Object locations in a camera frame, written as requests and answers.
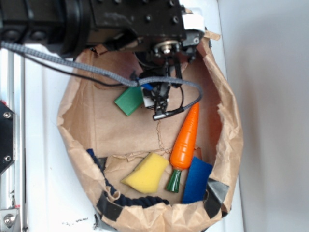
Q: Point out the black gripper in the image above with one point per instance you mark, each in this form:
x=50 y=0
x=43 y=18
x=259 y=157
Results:
x=161 y=33

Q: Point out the green rectangular block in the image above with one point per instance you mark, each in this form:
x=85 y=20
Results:
x=130 y=100

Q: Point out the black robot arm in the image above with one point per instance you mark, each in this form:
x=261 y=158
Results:
x=62 y=26

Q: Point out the orange toy carrot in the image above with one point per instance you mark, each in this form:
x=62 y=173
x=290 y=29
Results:
x=182 y=153

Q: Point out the brown paper bag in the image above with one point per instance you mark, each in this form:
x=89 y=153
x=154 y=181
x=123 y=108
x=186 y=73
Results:
x=104 y=145

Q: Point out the yellow sponge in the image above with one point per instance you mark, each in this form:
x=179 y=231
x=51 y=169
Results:
x=145 y=178

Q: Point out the blue sponge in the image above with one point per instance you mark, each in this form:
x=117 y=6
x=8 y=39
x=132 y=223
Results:
x=196 y=183

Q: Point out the aluminium rail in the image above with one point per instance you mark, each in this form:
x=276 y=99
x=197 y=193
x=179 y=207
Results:
x=13 y=207

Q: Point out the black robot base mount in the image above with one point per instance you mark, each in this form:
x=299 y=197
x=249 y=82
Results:
x=7 y=137

